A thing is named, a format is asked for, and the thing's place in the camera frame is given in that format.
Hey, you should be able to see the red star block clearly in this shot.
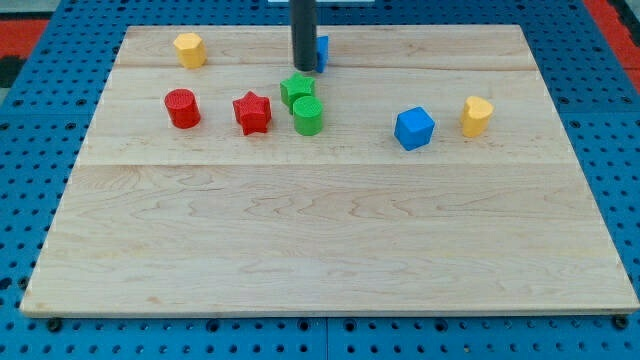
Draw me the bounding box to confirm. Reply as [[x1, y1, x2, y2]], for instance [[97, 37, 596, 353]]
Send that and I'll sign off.
[[232, 91, 272, 136]]

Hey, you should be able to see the green cylinder block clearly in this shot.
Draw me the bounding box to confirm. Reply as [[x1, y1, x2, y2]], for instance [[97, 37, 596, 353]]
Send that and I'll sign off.
[[292, 96, 323, 136]]

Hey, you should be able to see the red cylinder block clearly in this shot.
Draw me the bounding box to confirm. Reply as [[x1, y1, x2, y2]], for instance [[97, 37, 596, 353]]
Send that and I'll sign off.
[[164, 88, 201, 129]]

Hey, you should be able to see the green star block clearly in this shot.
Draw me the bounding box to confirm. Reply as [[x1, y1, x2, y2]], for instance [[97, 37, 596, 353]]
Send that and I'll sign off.
[[280, 73, 315, 113]]

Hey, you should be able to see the light wooden board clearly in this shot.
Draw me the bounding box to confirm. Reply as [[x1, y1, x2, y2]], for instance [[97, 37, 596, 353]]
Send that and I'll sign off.
[[21, 25, 639, 318]]

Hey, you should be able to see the blue triangle block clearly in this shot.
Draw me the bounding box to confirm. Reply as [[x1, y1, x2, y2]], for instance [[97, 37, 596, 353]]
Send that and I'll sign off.
[[315, 35, 329, 73]]

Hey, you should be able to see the yellow hexagon block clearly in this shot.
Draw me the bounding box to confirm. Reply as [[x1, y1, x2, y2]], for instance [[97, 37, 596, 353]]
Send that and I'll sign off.
[[173, 32, 207, 69]]

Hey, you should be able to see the blue cube block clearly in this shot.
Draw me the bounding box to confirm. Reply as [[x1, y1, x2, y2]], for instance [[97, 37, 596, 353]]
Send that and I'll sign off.
[[394, 107, 435, 151]]

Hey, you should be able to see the yellow heart block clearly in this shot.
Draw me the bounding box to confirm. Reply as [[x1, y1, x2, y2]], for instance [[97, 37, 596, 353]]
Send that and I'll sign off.
[[460, 96, 495, 138]]

